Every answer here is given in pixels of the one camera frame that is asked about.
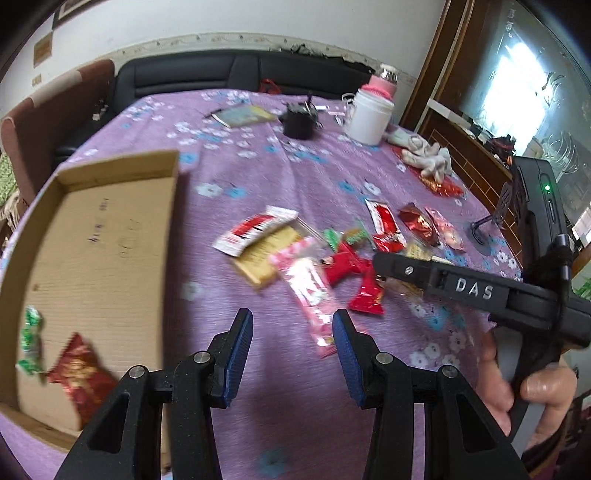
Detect black leather sofa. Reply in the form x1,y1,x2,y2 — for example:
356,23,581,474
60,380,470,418
112,47,376,117

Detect green small cake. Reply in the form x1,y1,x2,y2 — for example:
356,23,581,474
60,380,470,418
344,225,371,248

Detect black cup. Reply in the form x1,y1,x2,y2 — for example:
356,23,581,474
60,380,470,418
281,93,320,140

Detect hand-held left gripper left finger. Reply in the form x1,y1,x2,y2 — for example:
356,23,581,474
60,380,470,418
54,308,254,480

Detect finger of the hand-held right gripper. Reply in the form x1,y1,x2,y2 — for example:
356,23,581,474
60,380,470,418
373,253,511,319

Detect wooden cabinet with glass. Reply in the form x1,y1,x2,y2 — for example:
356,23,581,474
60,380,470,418
398,0,591,296

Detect yellow biscuit packet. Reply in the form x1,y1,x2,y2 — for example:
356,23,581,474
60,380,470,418
232,225,306,290

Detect green blanket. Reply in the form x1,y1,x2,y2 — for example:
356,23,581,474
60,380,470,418
0,152,19,204

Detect white sachet with red print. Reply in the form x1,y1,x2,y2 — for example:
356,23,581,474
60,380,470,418
211,207,299,258

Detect pink sleeved thermos bottle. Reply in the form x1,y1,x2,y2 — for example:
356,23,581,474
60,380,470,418
364,63,401,101

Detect wooden wall plaque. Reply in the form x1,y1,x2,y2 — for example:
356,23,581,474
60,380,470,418
32,35,53,64

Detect brown armchair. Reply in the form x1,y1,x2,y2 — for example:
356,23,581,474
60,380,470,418
0,58,117,205

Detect white plastic jar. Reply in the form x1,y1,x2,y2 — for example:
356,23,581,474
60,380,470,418
344,87,396,147

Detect person's right hand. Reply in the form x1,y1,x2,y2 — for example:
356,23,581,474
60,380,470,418
477,330,579,438

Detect yellow green notebook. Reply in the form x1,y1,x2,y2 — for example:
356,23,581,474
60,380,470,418
211,104,279,130

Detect white work gloves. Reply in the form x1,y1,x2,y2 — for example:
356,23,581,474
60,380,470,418
385,130,454,184

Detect shallow cardboard box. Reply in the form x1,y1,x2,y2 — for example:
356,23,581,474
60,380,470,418
0,150,181,450

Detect framed wall painting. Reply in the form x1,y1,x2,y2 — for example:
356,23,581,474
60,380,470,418
51,0,117,29

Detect purple floral tablecloth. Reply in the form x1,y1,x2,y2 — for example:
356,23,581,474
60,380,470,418
0,88,532,480

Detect red candy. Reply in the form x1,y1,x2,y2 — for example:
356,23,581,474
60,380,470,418
322,241,373,290
348,269,387,318

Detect pink cartoon snack packet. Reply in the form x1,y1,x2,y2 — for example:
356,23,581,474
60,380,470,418
424,207,465,251

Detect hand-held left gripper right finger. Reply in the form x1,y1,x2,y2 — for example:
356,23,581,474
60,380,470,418
332,308,532,480

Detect green candy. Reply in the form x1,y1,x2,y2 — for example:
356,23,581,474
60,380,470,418
323,227,345,253
16,306,45,376

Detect black suction stand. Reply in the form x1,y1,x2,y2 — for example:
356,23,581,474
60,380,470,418
468,181,523,246

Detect red gold paper packet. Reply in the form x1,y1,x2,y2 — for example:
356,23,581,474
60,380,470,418
417,165,465,198

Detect red sachet with white border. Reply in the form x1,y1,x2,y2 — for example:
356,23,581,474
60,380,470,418
364,198,408,254

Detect dark red foil snack packet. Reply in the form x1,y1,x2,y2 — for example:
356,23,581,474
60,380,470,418
46,332,119,428
397,202,438,248

